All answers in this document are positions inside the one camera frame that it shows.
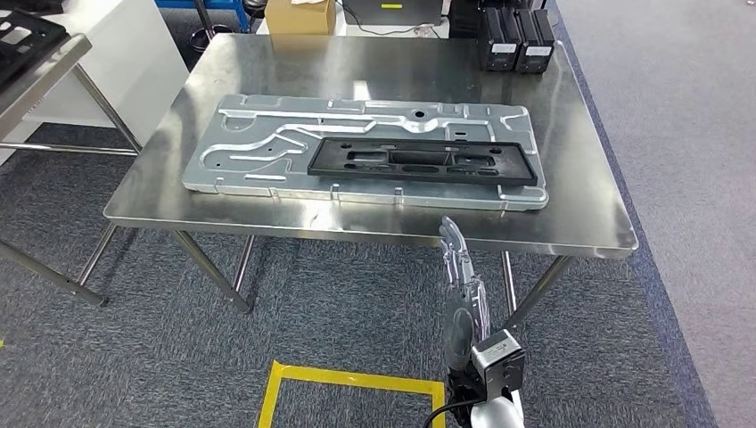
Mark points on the stainless steel workbench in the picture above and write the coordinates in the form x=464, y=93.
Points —
x=384, y=65

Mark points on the white crumpled paper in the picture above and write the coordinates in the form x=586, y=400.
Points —
x=308, y=2

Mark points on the white cabinet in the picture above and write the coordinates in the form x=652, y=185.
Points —
x=136, y=59

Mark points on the stainless steel table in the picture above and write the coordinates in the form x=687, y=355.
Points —
x=35, y=83

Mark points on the blue metal shelf rack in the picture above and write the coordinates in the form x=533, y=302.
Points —
x=236, y=15

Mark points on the brown cardboard box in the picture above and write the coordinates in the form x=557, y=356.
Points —
x=298, y=20

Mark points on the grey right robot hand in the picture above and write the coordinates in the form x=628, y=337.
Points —
x=466, y=307

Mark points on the stamped sheet metal panel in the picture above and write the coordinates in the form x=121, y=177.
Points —
x=248, y=171

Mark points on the dark round object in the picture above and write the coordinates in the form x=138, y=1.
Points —
x=253, y=7

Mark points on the grey pole with black base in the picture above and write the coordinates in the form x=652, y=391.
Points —
x=208, y=36

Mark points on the black device box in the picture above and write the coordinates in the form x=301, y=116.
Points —
x=465, y=18

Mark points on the black battery box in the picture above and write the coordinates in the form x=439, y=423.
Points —
x=497, y=41
x=536, y=44

